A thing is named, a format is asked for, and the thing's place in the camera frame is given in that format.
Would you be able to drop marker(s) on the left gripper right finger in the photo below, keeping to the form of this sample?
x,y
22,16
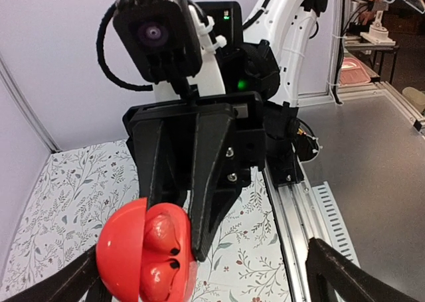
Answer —
x,y
330,274

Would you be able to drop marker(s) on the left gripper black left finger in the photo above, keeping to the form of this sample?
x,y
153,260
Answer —
x,y
78,279

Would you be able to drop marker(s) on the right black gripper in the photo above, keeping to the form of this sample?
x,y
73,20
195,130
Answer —
x,y
229,139

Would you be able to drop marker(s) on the red earbud charging case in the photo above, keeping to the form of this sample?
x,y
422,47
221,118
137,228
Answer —
x,y
120,253

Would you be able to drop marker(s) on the red earbud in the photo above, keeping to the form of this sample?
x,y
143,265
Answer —
x,y
156,280
160,235

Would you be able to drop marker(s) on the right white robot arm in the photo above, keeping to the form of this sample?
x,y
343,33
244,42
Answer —
x,y
262,55

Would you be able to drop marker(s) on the floral patterned table mat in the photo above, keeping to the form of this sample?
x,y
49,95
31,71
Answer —
x,y
87,207

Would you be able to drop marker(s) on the aluminium front rail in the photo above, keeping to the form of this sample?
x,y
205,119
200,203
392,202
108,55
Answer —
x,y
301,212

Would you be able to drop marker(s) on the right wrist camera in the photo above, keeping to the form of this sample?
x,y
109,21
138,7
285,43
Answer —
x,y
160,37

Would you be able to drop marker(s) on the right aluminium frame post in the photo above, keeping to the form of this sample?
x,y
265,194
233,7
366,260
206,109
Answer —
x,y
25,108

